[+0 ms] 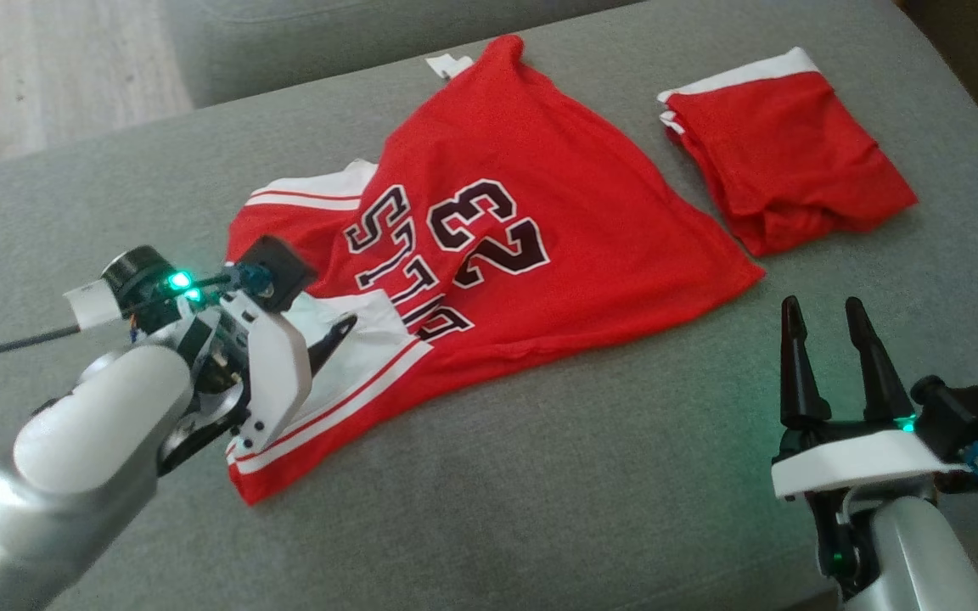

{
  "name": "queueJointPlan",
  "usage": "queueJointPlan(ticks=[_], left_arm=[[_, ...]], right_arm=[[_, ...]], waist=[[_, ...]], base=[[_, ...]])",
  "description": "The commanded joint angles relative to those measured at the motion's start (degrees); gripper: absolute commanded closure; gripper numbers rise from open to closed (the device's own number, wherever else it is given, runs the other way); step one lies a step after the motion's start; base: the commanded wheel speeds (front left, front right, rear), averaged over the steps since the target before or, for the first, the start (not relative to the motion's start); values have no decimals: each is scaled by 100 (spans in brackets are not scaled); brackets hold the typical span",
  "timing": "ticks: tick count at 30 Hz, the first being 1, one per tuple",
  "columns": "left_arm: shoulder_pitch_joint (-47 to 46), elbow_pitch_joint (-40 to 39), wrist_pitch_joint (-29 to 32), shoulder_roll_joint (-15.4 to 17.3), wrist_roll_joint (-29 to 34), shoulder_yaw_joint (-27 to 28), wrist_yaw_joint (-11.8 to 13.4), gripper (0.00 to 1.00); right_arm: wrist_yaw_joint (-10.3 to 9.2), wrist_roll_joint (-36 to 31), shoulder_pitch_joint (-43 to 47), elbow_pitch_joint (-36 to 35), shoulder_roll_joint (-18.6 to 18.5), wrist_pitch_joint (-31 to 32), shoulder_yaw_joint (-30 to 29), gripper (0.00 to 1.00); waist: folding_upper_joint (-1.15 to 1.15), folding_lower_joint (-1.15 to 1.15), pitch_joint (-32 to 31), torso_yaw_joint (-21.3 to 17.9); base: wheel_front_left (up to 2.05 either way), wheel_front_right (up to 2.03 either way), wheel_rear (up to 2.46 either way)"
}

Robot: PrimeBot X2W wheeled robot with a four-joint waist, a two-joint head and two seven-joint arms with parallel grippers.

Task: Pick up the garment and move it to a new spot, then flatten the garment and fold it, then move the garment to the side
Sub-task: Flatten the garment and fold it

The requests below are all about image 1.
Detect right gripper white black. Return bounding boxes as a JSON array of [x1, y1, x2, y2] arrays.
[[770, 295, 971, 502]]

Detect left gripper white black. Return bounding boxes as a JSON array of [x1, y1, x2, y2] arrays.
[[219, 290, 360, 456]]

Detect red basketball jersey number 23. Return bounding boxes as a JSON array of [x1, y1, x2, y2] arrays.
[[224, 34, 767, 507]]

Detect red shorts with white band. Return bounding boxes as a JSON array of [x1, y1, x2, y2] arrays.
[[656, 47, 920, 259]]

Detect grey fabric sofa ottoman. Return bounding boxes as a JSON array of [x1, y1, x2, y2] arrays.
[[0, 0, 978, 611]]

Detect grey sofa seat cushion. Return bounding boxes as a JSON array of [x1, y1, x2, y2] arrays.
[[162, 0, 644, 110]]

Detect teal left camera connector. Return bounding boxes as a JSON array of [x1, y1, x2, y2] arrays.
[[217, 262, 274, 294]]

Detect black left camera cable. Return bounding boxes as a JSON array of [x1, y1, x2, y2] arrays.
[[0, 278, 232, 368]]

